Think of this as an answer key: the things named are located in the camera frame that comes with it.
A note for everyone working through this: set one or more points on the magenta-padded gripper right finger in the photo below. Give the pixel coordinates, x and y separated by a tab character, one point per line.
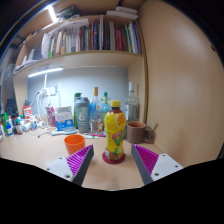
151	163

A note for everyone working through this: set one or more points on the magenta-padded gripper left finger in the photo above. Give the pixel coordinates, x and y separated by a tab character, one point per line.
78	163

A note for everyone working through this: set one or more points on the yellow-labelled tea drink bottle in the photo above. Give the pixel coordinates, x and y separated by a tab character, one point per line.
115	133

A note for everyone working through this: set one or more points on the orange plastic cup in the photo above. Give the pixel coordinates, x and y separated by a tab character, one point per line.
74	144

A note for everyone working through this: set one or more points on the pink and green pen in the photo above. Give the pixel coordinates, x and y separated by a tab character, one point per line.
95	135

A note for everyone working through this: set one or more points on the brown mug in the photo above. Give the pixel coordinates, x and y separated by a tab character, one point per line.
136	132

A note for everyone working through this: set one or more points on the white and blue brush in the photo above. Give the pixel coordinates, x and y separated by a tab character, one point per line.
63	131

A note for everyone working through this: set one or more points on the blue and white carton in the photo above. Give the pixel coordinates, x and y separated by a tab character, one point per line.
64	120

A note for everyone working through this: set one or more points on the grey shaker bottle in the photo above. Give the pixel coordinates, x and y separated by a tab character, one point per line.
82	116

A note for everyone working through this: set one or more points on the clear bottle with gold cap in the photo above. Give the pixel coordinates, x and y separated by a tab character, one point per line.
95	113

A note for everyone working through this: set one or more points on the pink pouch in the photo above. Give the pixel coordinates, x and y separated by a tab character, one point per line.
50	116

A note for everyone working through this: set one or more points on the clear glass liquor bottle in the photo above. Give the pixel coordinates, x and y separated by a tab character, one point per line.
132	106

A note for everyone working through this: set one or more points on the green-capped bottle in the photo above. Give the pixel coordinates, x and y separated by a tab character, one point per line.
105	106

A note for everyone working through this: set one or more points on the red and white canister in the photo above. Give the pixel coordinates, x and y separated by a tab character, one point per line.
27	111

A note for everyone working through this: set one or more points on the under-shelf light bar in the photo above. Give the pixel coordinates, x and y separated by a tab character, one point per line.
45	72

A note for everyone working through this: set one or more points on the wooden shelf unit with books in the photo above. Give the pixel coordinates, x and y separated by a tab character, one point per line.
100	58

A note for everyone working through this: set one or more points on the ceiling tube light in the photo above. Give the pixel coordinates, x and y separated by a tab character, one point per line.
52	13

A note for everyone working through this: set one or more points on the white wall power strip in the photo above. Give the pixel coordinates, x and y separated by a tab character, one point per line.
50	92

